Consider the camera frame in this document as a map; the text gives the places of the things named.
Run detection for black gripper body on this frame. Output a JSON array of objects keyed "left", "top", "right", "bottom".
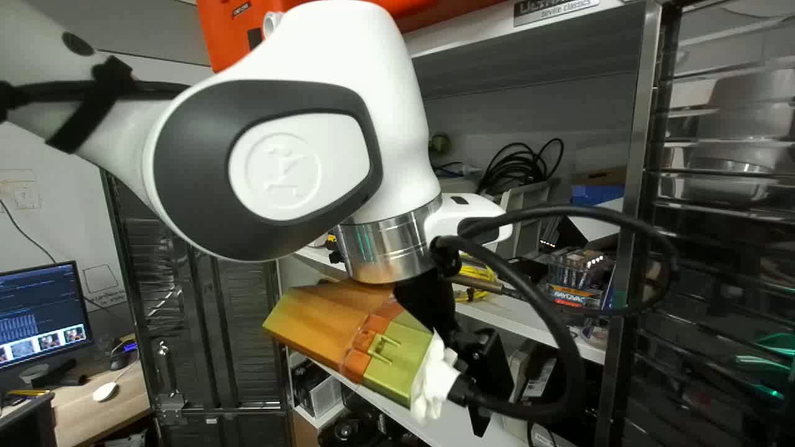
[{"left": 389, "top": 276, "right": 516, "bottom": 439}]

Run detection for yellow cable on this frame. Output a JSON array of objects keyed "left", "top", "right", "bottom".
[{"left": 448, "top": 260, "right": 507, "bottom": 305}]

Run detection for clear box of batteries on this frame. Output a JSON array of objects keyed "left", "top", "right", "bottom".
[{"left": 537, "top": 246, "right": 616, "bottom": 316}]

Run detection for blue box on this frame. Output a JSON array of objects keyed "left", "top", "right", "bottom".
[{"left": 569, "top": 180, "right": 627, "bottom": 209}]

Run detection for orange green wrist block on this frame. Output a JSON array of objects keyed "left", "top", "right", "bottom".
[{"left": 260, "top": 277, "right": 461, "bottom": 421}]

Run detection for white shelf unit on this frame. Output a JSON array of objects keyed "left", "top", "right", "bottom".
[{"left": 275, "top": 0, "right": 656, "bottom": 447}]

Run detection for white flat board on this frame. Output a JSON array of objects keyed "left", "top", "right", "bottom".
[{"left": 569, "top": 195, "right": 626, "bottom": 249}]

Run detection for black perforated metal cabinet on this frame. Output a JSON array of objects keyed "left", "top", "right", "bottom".
[{"left": 97, "top": 169, "right": 288, "bottom": 447}]

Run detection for white paper roll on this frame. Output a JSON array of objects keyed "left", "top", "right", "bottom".
[{"left": 260, "top": 8, "right": 288, "bottom": 38}]

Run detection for black white shelf label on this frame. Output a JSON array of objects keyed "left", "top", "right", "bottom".
[{"left": 511, "top": 0, "right": 603, "bottom": 28}]

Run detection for white computer mouse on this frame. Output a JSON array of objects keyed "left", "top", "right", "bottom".
[{"left": 88, "top": 380, "right": 123, "bottom": 404}]

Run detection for orange plastic case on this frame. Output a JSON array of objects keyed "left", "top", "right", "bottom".
[{"left": 196, "top": 0, "right": 507, "bottom": 74}]

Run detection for green plastic item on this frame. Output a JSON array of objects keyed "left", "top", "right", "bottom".
[{"left": 733, "top": 329, "right": 795, "bottom": 406}]

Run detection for wooden desk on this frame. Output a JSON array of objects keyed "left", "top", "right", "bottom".
[{"left": 0, "top": 358, "right": 157, "bottom": 447}]

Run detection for computer monitor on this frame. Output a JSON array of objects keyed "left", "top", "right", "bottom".
[{"left": 0, "top": 259, "right": 93, "bottom": 378}]

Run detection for coiled black cables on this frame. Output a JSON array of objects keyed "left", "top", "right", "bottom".
[{"left": 477, "top": 134, "right": 569, "bottom": 199}]

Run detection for metal wire rack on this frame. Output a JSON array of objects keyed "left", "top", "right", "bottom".
[{"left": 593, "top": 0, "right": 795, "bottom": 447}]

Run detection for black velcro strap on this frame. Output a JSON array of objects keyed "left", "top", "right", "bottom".
[{"left": 44, "top": 55, "right": 137, "bottom": 156}]

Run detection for white wall outlet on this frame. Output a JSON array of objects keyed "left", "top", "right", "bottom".
[{"left": 0, "top": 175, "right": 44, "bottom": 214}]

